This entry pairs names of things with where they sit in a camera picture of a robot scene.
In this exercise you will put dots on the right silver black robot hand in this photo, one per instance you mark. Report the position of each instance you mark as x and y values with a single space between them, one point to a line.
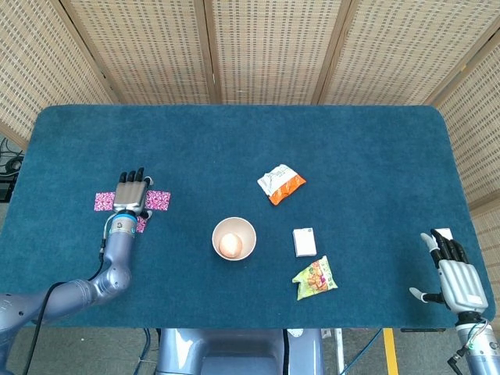
461 281

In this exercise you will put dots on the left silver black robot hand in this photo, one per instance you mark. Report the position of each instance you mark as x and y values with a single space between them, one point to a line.
129 195

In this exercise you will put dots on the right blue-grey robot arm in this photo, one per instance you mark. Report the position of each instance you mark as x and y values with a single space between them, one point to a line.
484 351

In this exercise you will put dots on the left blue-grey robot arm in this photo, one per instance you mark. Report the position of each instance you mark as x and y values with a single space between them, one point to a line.
117 254

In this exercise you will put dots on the beige round bowl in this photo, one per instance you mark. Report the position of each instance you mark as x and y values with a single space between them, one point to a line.
234 224

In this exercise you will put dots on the white paper sheet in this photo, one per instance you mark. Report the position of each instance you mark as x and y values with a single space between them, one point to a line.
446 233

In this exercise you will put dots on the orange fruit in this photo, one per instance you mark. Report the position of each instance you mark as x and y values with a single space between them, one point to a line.
230 245

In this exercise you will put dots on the blue carpet table cover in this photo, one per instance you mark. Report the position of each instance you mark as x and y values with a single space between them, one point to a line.
234 148

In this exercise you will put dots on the black box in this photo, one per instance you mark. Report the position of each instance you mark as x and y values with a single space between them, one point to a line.
4 191

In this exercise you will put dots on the green snack bag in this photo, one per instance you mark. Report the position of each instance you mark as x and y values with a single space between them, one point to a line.
314 279

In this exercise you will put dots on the orange and white snack bag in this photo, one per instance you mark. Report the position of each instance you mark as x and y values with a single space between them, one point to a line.
285 189

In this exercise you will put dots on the white tissue pack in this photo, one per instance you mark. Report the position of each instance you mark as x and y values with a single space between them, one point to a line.
304 242

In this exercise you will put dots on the blue-grey robot torso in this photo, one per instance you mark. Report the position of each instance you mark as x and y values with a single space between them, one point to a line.
234 351

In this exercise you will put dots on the woven bamboo folding screen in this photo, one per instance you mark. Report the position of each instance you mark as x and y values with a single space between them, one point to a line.
269 47

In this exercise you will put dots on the white metal post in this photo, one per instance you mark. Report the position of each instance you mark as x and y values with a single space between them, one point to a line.
339 347

